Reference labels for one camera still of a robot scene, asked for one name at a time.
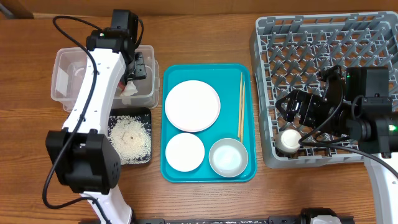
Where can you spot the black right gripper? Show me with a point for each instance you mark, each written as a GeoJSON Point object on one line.
{"type": "Point", "coordinates": [308, 101]}

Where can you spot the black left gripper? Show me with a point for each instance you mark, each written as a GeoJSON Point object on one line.
{"type": "Point", "coordinates": [140, 71]}

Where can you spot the white cup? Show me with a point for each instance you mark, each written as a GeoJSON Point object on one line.
{"type": "Point", "coordinates": [287, 141]}

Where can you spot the white tissue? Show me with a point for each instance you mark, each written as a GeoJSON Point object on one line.
{"type": "Point", "coordinates": [128, 89]}

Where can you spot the pile of rice grains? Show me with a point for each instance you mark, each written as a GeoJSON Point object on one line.
{"type": "Point", "coordinates": [130, 140]}

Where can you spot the pink bowl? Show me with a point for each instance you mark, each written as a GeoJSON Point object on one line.
{"type": "Point", "coordinates": [185, 152]}

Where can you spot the red snack wrapper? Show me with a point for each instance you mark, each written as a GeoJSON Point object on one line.
{"type": "Point", "coordinates": [120, 86]}

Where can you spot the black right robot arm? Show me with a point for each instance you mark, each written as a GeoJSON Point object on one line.
{"type": "Point", "coordinates": [355, 114]}

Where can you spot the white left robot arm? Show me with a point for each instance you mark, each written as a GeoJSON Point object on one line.
{"type": "Point", "coordinates": [82, 156]}

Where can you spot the grey dishwasher rack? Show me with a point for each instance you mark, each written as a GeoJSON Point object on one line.
{"type": "Point", "coordinates": [288, 51]}

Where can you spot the clear plastic waste bin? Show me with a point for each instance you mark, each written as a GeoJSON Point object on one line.
{"type": "Point", "coordinates": [69, 71]}

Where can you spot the wooden chopstick right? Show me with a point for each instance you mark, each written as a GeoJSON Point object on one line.
{"type": "Point", "coordinates": [242, 114]}

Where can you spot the wooden chopstick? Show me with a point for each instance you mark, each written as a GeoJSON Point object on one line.
{"type": "Point", "coordinates": [242, 114]}
{"type": "Point", "coordinates": [240, 104]}

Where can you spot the wooden chopstick left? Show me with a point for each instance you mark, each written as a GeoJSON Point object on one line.
{"type": "Point", "coordinates": [240, 104]}

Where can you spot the teal plastic serving tray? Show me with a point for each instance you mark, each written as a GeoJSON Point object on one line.
{"type": "Point", "coordinates": [225, 78]}

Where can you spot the grey bowl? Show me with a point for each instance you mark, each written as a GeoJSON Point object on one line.
{"type": "Point", "coordinates": [228, 157]}

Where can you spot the black rectangular tray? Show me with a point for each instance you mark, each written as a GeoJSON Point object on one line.
{"type": "Point", "coordinates": [136, 118]}

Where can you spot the pink round plate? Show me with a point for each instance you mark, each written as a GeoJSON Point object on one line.
{"type": "Point", "coordinates": [192, 106]}

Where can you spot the black rail at table edge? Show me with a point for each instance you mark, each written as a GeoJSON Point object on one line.
{"type": "Point", "coordinates": [306, 216]}

